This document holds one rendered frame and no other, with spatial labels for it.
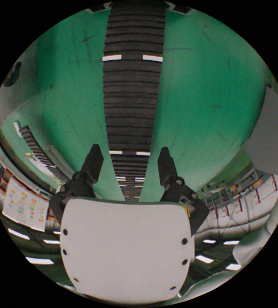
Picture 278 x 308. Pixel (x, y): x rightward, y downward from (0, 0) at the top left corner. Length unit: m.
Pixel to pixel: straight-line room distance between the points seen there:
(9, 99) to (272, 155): 0.41
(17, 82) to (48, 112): 0.08
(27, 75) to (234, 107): 0.30
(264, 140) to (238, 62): 0.17
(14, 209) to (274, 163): 3.34
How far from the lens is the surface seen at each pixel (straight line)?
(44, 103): 0.18
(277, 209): 0.40
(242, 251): 0.52
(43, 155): 0.22
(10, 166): 1.62
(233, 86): 0.16
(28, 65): 0.18
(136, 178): 0.16
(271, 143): 0.26
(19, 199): 3.07
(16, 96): 0.16
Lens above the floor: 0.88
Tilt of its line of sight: 42 degrees down
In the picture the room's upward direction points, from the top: 180 degrees clockwise
